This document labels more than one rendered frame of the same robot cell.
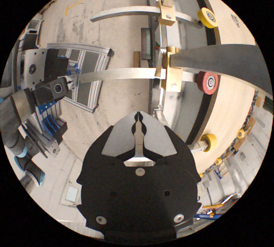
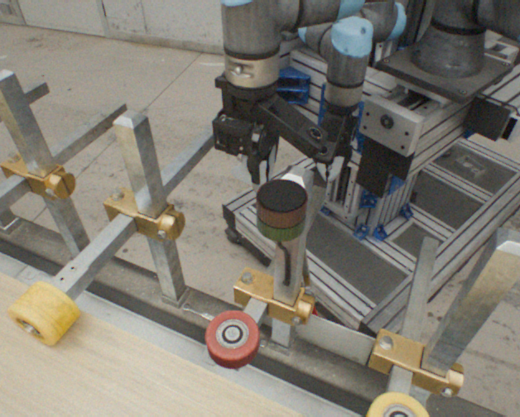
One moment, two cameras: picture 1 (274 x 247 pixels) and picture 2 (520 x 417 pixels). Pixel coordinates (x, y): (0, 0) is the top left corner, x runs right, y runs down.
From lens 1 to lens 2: 62 cm
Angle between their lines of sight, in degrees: 39
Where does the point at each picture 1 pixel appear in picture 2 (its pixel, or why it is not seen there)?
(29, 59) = (402, 121)
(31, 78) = (376, 114)
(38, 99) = (330, 117)
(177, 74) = (264, 289)
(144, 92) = not seen: hidden behind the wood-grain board
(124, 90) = not seen: hidden behind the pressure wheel
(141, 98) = not seen: hidden behind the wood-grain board
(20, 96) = (349, 98)
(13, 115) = (339, 79)
